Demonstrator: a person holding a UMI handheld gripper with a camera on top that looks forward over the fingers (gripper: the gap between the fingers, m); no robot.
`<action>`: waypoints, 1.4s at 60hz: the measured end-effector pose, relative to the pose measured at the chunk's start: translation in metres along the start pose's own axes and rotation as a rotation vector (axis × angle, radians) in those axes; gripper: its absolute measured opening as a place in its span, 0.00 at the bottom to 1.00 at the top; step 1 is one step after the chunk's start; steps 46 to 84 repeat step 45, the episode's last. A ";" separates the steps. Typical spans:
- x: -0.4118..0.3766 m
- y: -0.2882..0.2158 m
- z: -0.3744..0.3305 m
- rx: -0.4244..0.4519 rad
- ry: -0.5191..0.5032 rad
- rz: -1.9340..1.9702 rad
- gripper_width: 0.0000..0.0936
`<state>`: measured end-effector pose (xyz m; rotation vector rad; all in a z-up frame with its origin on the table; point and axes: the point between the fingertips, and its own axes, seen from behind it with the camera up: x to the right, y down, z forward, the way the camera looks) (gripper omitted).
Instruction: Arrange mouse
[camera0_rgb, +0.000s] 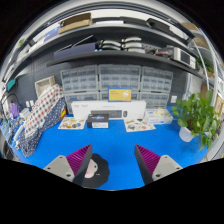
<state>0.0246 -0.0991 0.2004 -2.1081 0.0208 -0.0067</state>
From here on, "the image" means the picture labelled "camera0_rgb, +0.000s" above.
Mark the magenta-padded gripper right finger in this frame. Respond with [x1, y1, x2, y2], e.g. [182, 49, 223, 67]
[134, 143, 184, 185]

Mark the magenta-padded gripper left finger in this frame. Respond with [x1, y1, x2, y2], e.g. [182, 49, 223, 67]
[43, 143, 94, 187]

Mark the white blue glove box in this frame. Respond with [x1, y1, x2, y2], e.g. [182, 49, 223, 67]
[143, 107, 174, 126]

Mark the patterned fabric bundle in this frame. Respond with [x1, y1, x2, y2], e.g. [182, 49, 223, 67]
[18, 83, 67, 158]

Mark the small black box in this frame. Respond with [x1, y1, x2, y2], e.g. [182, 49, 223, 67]
[86, 113, 110, 129]

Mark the green plant in white pot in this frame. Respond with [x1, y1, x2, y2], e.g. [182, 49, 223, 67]
[171, 89, 223, 149]

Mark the white keyboard packaging box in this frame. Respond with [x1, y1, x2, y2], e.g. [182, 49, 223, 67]
[70, 99, 147, 122]

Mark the white woven basket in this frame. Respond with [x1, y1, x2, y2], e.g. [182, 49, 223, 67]
[34, 75, 57, 98]

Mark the black mouse pad with eyes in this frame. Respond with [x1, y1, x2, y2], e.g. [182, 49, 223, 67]
[81, 153, 111, 189]

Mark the yellow cardboard box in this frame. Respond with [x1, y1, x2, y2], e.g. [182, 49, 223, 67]
[107, 87, 133, 102]

